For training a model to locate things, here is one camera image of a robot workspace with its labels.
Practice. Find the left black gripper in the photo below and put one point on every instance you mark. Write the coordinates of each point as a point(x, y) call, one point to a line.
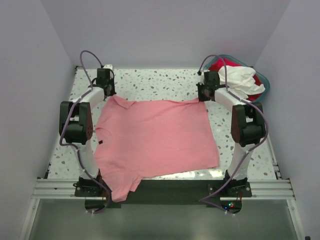
point(113, 91)

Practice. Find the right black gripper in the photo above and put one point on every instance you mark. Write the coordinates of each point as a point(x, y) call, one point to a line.
point(200, 98)

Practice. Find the pink t shirt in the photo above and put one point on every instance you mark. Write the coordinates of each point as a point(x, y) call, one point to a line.
point(146, 139)

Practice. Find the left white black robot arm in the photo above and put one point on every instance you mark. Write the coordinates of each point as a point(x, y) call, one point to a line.
point(76, 126)

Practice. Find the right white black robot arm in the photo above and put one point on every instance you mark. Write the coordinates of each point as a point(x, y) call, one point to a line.
point(249, 127)

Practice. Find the white t shirt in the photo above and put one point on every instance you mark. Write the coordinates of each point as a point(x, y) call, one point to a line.
point(240, 79)

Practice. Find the teal plastic basket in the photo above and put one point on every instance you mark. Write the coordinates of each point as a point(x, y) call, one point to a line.
point(219, 63)

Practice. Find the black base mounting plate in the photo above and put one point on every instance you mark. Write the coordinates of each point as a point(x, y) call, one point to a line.
point(212, 193)

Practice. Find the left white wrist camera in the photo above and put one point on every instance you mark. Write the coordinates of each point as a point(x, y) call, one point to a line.
point(108, 66)

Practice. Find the aluminium frame rail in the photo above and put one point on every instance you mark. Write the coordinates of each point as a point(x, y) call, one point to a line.
point(268, 185)

